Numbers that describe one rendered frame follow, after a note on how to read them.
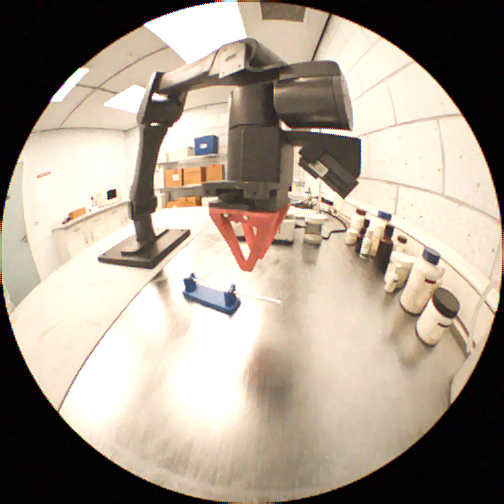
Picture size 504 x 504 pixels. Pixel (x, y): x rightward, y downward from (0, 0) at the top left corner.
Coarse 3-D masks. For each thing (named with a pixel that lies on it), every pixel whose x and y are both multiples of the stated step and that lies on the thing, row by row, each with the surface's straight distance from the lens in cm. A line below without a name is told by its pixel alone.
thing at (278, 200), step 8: (272, 192) 16; (280, 192) 17; (248, 200) 23; (256, 200) 16; (264, 200) 16; (272, 200) 16; (280, 200) 17; (288, 200) 21; (256, 208) 16; (264, 208) 16; (272, 208) 16; (280, 208) 21; (288, 208) 21; (280, 216) 21; (248, 224) 23; (280, 224) 22; (248, 232) 23; (272, 232) 22; (248, 240) 23; (272, 240) 22; (264, 248) 22
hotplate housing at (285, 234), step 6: (288, 216) 53; (294, 216) 56; (282, 222) 49; (288, 222) 49; (294, 222) 50; (234, 228) 53; (240, 228) 52; (282, 228) 50; (288, 228) 50; (294, 228) 52; (240, 234) 53; (276, 234) 50; (282, 234) 50; (288, 234) 50; (276, 240) 51; (282, 240) 51; (288, 240) 51
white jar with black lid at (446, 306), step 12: (444, 288) 36; (432, 300) 32; (444, 300) 32; (456, 300) 35; (432, 312) 31; (444, 312) 30; (456, 312) 32; (420, 324) 33; (432, 324) 32; (444, 324) 32; (420, 336) 33; (432, 336) 33
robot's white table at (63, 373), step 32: (160, 224) 84; (192, 224) 75; (96, 256) 67; (64, 288) 55; (96, 288) 45; (128, 288) 39; (32, 320) 54; (64, 320) 42; (96, 320) 35; (32, 352) 44; (64, 352) 35; (64, 384) 32
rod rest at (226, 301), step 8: (192, 272) 31; (184, 280) 30; (192, 280) 31; (184, 288) 32; (192, 288) 32; (200, 288) 31; (208, 288) 31; (192, 296) 30; (200, 296) 29; (208, 296) 29; (216, 296) 29; (224, 296) 26; (232, 296) 27; (208, 304) 29; (216, 304) 27; (224, 304) 27; (232, 304) 27; (232, 312) 27
